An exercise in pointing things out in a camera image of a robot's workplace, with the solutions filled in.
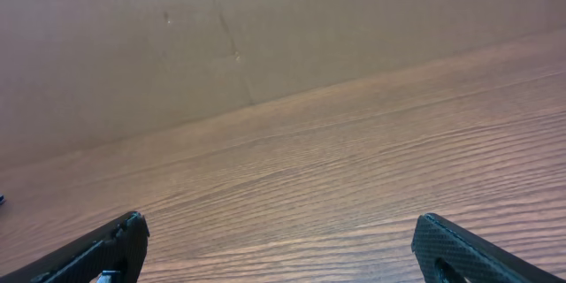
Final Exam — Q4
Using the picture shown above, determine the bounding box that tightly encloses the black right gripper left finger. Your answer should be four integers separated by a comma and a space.
1, 211, 149, 283

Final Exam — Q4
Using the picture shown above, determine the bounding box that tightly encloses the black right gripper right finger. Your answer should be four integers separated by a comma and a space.
411, 213, 564, 283

